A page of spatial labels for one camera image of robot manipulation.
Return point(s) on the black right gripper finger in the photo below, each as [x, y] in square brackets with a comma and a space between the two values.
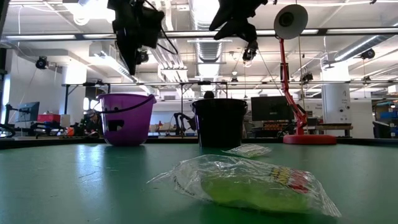
[222, 15]
[239, 31]

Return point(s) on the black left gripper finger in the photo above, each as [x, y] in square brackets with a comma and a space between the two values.
[129, 53]
[154, 28]

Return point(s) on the clear green candy bag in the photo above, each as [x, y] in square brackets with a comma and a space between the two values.
[248, 189]
[248, 150]

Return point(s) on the white ceiling pipes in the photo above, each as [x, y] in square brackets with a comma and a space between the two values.
[169, 62]

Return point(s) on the person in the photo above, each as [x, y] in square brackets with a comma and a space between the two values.
[209, 94]

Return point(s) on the purple face bucket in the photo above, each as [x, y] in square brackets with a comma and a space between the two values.
[130, 130]

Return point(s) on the black overhead light bar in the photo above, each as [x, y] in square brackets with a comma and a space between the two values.
[322, 31]

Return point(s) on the black computer monitor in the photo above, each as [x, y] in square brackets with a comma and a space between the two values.
[270, 109]

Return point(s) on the white box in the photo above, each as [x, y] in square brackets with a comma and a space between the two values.
[65, 120]

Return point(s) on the black bucket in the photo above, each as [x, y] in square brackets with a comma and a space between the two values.
[219, 124]

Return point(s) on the red box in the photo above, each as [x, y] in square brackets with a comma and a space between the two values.
[48, 118]

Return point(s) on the grey computer monitor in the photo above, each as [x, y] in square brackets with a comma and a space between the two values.
[28, 111]

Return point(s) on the white round column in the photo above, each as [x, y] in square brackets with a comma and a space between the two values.
[337, 105]

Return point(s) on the red desk lamp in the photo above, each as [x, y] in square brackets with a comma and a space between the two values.
[308, 139]

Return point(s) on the wooden desk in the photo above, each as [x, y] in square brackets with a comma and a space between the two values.
[335, 127]

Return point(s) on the green table mat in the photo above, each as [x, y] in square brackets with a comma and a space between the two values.
[77, 186]

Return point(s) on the blue storage shelf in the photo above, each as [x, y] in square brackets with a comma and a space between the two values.
[388, 115]

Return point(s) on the black office chair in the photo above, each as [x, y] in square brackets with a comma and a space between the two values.
[382, 129]

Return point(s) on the black ceiling camera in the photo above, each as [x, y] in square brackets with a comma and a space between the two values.
[306, 77]
[368, 53]
[42, 62]
[143, 57]
[249, 54]

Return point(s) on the silver ceiling air duct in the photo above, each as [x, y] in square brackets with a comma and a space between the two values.
[210, 49]

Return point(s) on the black aluminium table frame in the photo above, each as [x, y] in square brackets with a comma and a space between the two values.
[46, 141]

